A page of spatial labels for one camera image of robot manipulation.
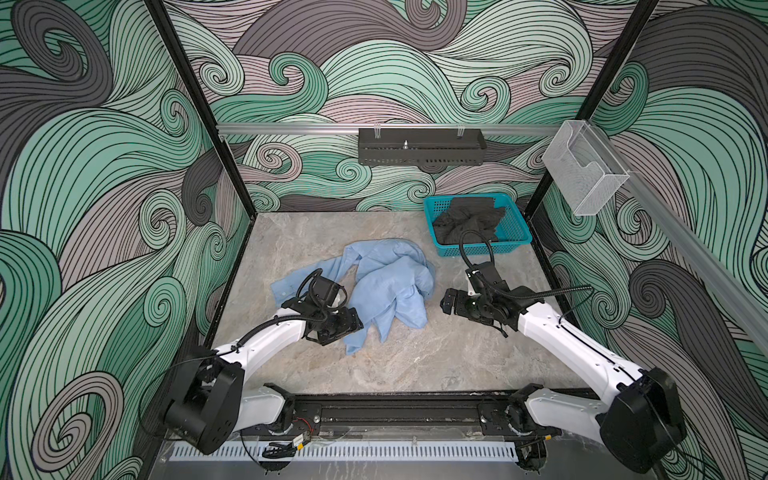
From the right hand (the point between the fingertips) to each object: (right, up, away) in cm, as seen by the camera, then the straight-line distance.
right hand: (454, 307), depth 82 cm
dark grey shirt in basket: (+14, +29, +31) cm, 45 cm away
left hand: (-28, -6, +2) cm, 29 cm away
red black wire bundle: (-45, -33, -11) cm, 56 cm away
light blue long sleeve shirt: (-18, +6, +8) cm, 21 cm away
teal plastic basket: (+28, +22, +25) cm, 44 cm away
